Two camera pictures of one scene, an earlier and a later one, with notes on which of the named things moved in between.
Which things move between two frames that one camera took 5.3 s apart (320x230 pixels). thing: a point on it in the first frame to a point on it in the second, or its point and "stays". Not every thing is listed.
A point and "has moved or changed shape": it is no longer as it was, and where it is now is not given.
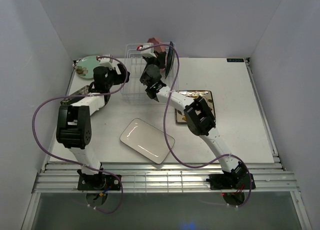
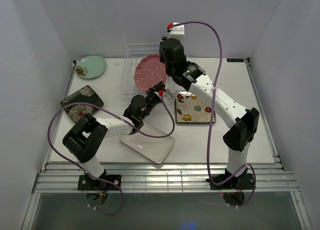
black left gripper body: x=115 y=79 to x=151 y=100
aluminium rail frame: x=270 y=178 stays
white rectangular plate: x=147 y=140 stays
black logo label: x=235 y=60 stays
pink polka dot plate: x=159 y=49 has moved or changed shape
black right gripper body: x=156 y=61 to x=168 y=70
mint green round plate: x=85 y=67 stays
